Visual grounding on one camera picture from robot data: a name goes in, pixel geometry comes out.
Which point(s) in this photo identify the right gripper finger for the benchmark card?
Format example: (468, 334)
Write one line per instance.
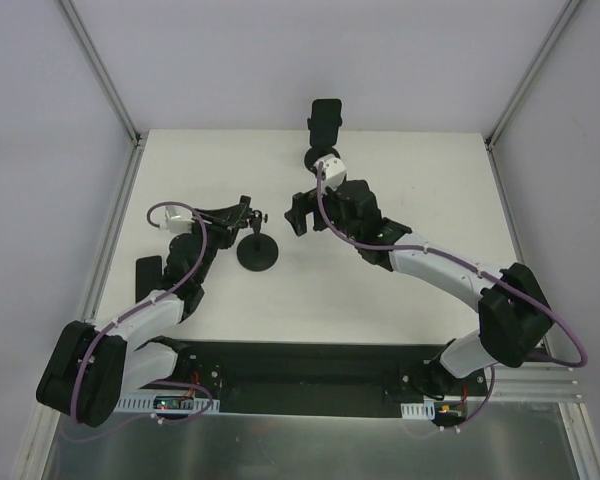
(303, 202)
(298, 221)

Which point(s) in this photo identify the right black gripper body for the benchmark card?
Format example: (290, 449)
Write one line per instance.
(315, 214)

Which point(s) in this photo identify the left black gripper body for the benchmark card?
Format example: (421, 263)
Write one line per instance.
(237, 216)

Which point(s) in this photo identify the black phone stand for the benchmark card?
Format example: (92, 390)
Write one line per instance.
(320, 150)
(257, 251)

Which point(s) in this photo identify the black smartphone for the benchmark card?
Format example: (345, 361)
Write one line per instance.
(326, 108)

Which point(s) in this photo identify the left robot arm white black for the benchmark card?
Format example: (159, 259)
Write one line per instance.
(94, 364)

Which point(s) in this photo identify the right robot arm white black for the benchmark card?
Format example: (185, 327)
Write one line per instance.
(511, 307)

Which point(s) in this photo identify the black phone cream case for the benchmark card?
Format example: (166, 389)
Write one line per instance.
(148, 273)

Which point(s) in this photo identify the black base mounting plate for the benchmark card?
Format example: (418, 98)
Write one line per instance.
(300, 379)

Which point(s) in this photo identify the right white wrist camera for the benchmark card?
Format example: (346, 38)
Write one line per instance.
(333, 172)

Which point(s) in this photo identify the left aluminium frame post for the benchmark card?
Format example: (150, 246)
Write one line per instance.
(79, 30)

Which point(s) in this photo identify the aluminium frame post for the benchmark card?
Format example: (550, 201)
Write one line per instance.
(558, 28)
(79, 30)

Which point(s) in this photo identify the right white cable duct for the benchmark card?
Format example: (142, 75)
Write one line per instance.
(418, 411)

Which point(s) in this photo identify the aluminium rail right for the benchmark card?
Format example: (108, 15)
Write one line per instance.
(537, 383)

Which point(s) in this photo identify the right aluminium frame post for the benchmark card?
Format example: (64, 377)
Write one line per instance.
(558, 28)

